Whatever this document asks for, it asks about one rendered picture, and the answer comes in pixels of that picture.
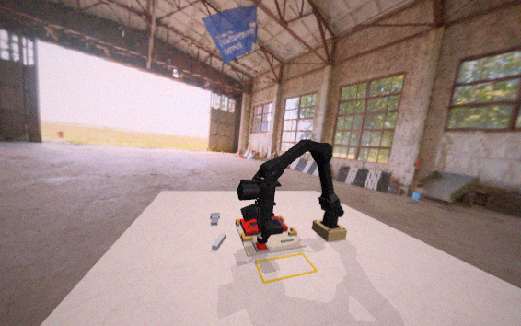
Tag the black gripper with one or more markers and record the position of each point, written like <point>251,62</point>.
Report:
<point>266,225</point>

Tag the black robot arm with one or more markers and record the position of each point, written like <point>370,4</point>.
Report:
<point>271,170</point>

